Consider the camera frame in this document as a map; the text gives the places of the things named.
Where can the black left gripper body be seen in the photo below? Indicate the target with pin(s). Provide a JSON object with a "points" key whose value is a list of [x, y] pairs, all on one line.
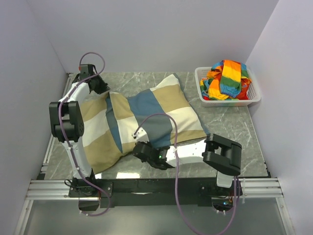
{"points": [[100, 86]]}

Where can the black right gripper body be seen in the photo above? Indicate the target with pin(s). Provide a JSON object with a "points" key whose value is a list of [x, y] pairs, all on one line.
{"points": [[147, 144]]}

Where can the blue beige white pillowcase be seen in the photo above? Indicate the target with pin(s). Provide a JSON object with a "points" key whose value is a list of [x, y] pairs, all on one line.
{"points": [[162, 111]]}

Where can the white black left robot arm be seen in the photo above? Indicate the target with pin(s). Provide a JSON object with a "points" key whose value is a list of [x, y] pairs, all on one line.
{"points": [[67, 126]]}

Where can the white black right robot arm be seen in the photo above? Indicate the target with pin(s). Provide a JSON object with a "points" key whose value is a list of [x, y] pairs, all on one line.
{"points": [[222, 154]]}

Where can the rainbow striped cloth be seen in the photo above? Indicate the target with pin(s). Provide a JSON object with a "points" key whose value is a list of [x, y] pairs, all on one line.
{"points": [[226, 80]]}

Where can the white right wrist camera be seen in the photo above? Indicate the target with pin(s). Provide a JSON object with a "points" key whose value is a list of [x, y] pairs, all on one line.
{"points": [[140, 136]]}

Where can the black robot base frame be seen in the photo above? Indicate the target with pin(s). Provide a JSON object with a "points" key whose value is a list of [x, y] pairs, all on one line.
{"points": [[152, 192]]}

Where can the aluminium rail frame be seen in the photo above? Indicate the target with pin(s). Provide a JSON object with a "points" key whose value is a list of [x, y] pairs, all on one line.
{"points": [[57, 190]]}

